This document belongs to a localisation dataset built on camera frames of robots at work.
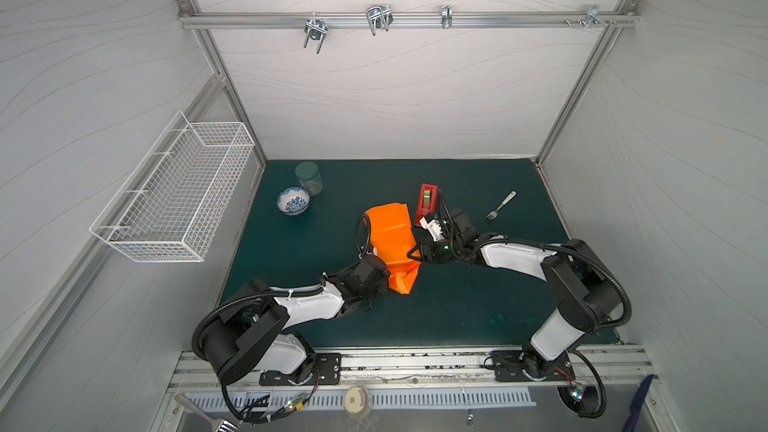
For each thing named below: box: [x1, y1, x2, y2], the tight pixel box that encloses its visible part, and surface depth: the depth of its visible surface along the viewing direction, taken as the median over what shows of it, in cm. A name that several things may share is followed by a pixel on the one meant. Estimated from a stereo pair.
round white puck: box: [344, 386, 369, 415], surface depth 62 cm
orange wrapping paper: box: [364, 203, 421, 295], surface depth 91 cm
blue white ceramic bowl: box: [276, 186, 311, 216], surface depth 107 cm
